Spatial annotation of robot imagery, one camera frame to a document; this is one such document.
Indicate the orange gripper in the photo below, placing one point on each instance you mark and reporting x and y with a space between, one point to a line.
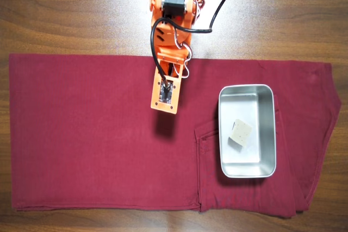
182 55

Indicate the white foam cube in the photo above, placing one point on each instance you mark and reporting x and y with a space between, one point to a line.
240 134

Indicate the dark red cloth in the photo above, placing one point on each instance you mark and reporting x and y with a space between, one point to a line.
95 134

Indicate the rectangular metal tray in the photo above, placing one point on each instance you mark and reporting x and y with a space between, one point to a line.
265 134

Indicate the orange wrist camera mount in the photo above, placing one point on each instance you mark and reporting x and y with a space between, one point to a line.
164 101

